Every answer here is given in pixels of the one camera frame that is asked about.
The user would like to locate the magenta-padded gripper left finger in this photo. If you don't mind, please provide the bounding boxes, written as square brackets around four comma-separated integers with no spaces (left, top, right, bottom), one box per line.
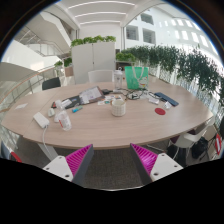
[42,143,95,187]

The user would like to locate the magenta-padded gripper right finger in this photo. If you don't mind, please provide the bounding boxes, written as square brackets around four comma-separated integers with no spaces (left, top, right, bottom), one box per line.
[129,143,185,186]

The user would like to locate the clear plastic water bottle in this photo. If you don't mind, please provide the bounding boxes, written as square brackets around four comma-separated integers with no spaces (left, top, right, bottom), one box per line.
[57,110,73,132]

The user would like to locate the white chair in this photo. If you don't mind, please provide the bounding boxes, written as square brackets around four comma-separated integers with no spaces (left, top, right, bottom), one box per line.
[87,69,115,84]
[168,116,216,168]

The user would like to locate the flat round red coaster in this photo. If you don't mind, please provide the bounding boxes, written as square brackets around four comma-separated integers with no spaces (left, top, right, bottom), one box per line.
[154,107,167,116]

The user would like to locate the blue-green marker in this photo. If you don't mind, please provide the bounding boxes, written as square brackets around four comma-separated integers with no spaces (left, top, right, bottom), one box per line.
[71,105,84,113]

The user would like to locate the black backpack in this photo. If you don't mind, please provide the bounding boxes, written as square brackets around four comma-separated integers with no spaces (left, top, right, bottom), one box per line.
[191,136,209,160]

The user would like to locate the white power strip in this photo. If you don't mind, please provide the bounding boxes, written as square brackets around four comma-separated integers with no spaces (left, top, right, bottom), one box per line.
[32,111,51,129]

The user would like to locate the white grid-patterned mug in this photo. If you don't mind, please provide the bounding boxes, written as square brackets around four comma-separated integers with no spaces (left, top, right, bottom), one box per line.
[110,99,127,118]

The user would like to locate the dark blue keyboard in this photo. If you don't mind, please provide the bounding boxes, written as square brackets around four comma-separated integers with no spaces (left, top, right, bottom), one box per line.
[154,91,180,108]

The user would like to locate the open magazine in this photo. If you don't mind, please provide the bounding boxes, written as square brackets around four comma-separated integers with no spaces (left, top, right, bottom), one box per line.
[63,85,106,108]

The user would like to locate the colourful sticker sheet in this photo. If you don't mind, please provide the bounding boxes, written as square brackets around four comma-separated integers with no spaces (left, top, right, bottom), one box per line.
[97,94,124,106]

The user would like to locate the black chair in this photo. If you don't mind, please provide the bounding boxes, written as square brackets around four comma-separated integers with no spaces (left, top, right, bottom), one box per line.
[41,76,62,91]

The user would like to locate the green tote bag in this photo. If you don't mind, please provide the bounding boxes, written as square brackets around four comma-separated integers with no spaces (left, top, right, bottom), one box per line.
[124,65,150,91]

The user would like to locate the clear tall shaker bottle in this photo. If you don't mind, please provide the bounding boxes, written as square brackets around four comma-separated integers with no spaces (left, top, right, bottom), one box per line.
[113,67,124,91]

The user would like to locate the small potted plant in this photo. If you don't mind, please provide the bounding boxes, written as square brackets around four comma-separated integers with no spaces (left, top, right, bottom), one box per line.
[63,57,74,78]

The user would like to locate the row of green potted plants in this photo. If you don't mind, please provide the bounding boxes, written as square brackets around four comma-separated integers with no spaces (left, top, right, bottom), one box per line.
[115,44,224,108]

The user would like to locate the plant-topped white cabinet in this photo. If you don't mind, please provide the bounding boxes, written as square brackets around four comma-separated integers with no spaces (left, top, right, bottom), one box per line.
[70,34,117,85]

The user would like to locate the white power cable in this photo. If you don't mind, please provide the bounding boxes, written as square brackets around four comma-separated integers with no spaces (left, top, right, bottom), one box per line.
[41,125,56,161]

